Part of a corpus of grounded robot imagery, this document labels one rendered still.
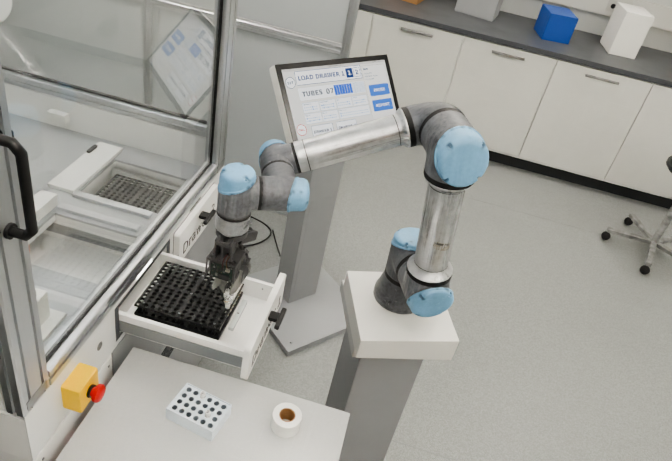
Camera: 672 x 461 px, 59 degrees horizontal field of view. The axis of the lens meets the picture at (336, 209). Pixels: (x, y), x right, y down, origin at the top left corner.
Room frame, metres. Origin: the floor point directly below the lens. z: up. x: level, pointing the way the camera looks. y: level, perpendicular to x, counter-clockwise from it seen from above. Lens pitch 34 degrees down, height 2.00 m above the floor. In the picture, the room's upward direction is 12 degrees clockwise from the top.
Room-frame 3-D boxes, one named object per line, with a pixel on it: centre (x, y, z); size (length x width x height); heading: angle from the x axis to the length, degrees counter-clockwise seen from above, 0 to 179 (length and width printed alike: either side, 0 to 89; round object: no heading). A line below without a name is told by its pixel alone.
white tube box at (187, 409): (0.84, 0.21, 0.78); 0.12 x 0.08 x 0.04; 74
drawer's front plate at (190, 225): (1.42, 0.40, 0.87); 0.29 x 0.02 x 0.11; 174
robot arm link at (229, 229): (1.04, 0.21, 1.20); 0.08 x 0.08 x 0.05
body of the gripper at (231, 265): (1.03, 0.22, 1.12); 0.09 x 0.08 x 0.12; 172
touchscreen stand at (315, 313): (2.07, 0.07, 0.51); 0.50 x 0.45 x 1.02; 42
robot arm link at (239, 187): (1.04, 0.21, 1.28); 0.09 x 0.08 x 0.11; 108
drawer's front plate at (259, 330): (1.07, 0.12, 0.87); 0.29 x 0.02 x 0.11; 174
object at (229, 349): (1.09, 0.32, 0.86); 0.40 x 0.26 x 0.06; 84
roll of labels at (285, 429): (0.87, 0.01, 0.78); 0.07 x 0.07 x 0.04
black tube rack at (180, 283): (1.09, 0.32, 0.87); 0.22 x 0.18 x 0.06; 84
